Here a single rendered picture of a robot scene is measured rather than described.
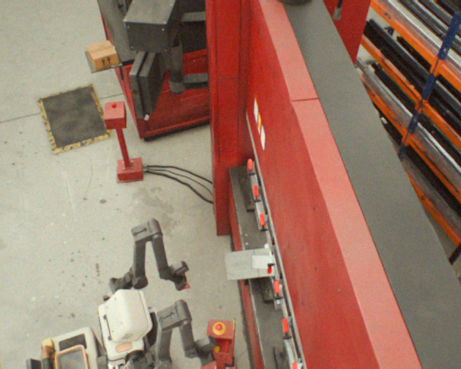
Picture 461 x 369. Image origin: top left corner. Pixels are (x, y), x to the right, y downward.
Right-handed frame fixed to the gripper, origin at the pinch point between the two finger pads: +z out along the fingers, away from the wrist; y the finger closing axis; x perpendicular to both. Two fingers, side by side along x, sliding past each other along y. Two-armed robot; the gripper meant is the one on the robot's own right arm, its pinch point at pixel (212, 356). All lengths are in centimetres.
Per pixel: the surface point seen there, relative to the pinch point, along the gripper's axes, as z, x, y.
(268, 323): 27.4, -27.0, 10.0
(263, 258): 20, -41, 42
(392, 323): -102, -87, -52
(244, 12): -66, -106, 123
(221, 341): 28.4, 3.2, 15.0
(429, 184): 147, -165, 87
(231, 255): 13, -27, 51
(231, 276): 11.0, -22.5, 38.1
